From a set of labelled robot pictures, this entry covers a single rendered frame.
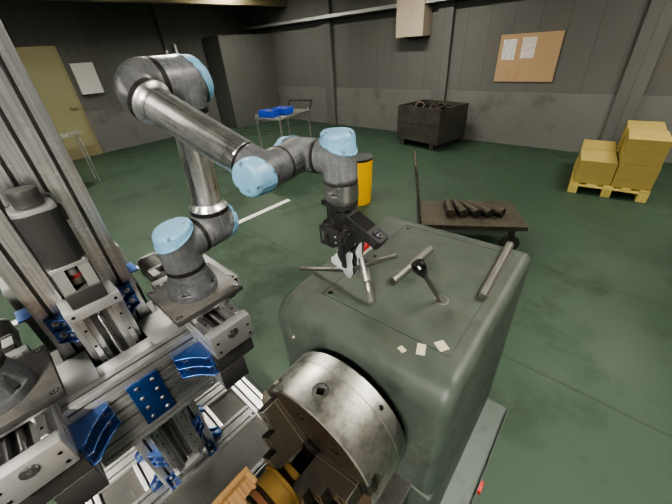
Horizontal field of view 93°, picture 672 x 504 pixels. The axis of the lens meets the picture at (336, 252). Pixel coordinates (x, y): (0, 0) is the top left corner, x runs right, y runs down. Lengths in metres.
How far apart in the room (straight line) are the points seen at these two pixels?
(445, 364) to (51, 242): 0.94
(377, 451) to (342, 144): 0.59
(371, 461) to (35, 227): 0.88
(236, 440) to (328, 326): 1.20
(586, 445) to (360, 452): 1.75
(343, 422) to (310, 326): 0.25
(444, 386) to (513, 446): 1.48
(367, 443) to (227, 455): 1.25
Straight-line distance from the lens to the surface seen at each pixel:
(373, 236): 0.72
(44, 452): 1.02
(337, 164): 0.68
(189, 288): 1.07
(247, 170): 0.62
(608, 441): 2.37
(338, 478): 0.73
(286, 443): 0.76
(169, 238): 1.01
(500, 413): 1.56
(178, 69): 0.94
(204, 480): 1.85
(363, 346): 0.73
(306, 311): 0.82
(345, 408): 0.67
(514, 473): 2.08
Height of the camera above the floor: 1.80
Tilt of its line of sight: 33 degrees down
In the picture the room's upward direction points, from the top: 4 degrees counter-clockwise
